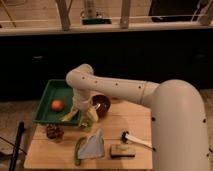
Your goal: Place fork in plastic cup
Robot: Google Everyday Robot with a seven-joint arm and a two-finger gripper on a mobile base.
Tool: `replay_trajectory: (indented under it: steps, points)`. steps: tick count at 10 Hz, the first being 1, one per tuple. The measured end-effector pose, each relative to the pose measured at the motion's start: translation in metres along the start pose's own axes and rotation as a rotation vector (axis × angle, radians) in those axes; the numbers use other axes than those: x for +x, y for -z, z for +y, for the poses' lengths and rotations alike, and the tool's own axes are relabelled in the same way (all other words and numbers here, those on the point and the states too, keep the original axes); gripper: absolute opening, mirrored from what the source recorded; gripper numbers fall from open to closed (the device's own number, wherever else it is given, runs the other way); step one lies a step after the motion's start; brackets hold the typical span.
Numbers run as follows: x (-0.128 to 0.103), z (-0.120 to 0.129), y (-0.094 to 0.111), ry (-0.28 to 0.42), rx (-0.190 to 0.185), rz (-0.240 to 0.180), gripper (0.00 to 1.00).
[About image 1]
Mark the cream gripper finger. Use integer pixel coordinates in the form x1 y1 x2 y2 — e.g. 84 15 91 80
88 106 99 122
62 107 78 122

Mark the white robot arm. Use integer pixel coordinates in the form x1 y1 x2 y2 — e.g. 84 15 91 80
65 64 211 171

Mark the dark brown bowl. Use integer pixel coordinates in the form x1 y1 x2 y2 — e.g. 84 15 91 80
92 94 111 118

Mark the green plastic tray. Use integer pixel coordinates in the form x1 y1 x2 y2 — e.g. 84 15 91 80
33 79 81 126

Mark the orange fruit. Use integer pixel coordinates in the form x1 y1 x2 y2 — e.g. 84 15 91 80
51 100 65 112

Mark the grey folded cloth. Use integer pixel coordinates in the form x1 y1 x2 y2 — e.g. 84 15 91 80
78 129 105 159

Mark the green bean pod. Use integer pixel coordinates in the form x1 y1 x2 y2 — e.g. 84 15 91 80
74 136 87 166

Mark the black pole stand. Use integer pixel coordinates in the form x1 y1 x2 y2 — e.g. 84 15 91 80
9 121 25 171

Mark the green base stand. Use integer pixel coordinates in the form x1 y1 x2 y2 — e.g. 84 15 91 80
81 18 112 25

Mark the wooden table frame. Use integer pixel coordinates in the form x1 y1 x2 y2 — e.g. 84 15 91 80
0 0 213 36

